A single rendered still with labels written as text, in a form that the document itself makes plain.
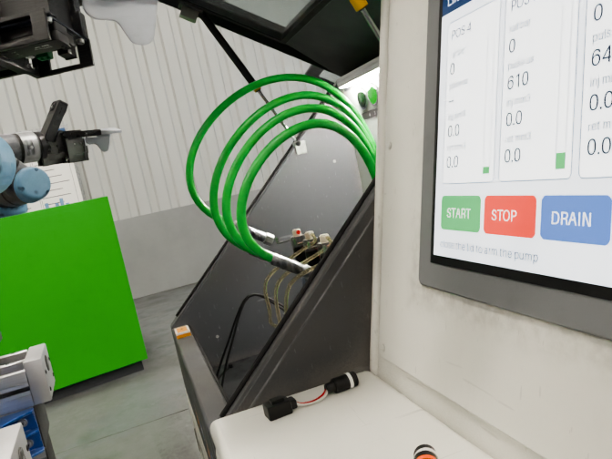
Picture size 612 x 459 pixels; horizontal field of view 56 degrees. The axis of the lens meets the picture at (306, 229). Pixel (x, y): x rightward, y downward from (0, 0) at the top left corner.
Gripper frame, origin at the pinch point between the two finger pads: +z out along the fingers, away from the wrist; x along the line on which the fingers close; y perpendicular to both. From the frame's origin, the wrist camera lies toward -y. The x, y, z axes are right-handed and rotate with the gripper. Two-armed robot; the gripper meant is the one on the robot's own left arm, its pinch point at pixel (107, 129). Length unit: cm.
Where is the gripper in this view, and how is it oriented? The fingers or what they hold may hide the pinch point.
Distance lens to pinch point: 169.0
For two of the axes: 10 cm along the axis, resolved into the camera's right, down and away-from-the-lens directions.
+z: 6.7, -2.2, 7.1
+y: 1.0, 9.7, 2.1
